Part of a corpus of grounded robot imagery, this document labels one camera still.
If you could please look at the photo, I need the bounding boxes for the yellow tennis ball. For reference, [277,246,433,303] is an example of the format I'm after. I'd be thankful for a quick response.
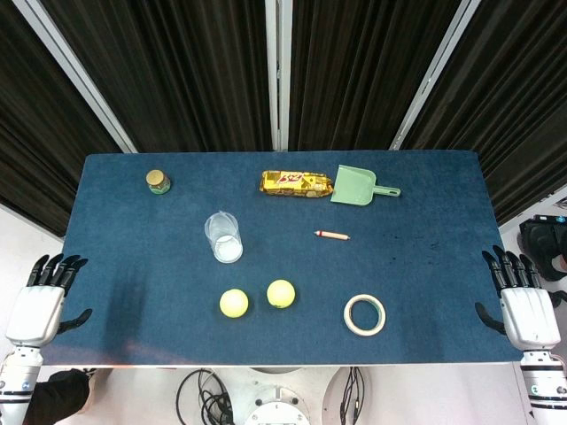
[219,288,250,319]
[266,279,297,309]

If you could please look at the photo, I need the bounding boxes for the blue table cloth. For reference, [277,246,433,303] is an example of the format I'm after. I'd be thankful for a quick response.
[43,150,532,368]

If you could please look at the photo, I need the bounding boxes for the white frame post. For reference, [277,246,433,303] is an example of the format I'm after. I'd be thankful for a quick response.
[388,0,489,151]
[12,0,138,154]
[264,0,293,151]

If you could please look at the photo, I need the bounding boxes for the clear plastic tube container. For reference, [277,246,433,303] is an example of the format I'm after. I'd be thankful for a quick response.
[203,211,245,265]

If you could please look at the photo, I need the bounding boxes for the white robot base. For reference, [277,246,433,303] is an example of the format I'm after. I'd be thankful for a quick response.
[176,365,371,425]

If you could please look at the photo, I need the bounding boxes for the white adhesive tape roll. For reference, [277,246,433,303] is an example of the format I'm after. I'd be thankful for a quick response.
[343,293,386,337]

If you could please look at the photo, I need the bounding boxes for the black cable bundle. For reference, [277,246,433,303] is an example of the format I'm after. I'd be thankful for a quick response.
[338,366,369,425]
[176,368,234,425]

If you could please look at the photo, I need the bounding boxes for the yellow biscuit snack pack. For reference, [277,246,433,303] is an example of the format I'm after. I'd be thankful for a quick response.
[259,170,336,199]

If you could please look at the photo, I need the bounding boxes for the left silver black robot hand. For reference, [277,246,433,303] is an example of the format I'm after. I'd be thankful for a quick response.
[4,253,93,347]

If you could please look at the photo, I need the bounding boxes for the dark pleated curtain panel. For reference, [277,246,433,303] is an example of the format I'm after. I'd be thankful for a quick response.
[39,0,276,153]
[0,0,129,238]
[288,0,464,151]
[400,0,567,228]

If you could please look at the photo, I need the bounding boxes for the black equipment bag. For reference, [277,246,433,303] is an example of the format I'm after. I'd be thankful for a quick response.
[517,213,567,282]

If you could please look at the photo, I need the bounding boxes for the black cloth object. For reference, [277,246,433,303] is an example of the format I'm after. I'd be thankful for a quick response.
[26,368,97,425]

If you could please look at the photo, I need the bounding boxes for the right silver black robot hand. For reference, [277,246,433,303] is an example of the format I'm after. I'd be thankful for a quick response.
[474,244,563,353]

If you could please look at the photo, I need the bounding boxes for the small jar with gold lid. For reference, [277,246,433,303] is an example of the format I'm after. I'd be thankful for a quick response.
[145,169,172,197]

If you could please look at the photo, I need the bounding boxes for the green plastic dustpan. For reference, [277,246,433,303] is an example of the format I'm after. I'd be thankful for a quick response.
[330,164,402,208]

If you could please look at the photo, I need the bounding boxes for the small wrapped sausage stick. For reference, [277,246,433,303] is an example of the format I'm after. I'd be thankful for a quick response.
[315,228,351,243]

